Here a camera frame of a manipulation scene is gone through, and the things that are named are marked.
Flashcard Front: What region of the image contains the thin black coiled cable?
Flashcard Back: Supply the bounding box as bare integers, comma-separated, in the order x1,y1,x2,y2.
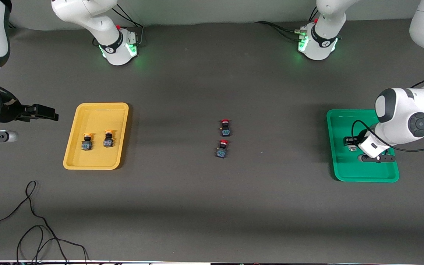
16,225,89,265

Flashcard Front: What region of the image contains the red push button switch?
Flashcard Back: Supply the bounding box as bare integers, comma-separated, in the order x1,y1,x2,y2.
216,139,230,159
219,119,233,137

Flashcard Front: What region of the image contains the black left base cable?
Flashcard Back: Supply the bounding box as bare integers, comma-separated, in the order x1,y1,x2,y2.
254,7,321,42

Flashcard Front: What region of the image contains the thin black looped cable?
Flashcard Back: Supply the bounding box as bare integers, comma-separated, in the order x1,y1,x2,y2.
0,180,69,265

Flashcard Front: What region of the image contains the yellow plastic tray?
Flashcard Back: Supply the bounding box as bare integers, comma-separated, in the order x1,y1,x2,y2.
63,102,130,170

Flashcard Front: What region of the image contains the dark grey table mat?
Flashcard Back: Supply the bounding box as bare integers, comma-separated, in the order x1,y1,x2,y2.
0,17,424,262

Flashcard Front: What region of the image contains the green plastic tray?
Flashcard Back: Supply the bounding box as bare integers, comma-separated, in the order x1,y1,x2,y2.
326,109,400,183

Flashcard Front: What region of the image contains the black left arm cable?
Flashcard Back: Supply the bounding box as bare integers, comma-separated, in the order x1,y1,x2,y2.
351,0,424,152

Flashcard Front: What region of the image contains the black base cable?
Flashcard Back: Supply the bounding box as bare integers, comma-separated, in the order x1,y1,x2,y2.
254,7,321,42
116,2,145,46

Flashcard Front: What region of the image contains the black right base cable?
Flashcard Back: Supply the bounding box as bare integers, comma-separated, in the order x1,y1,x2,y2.
116,2,145,46

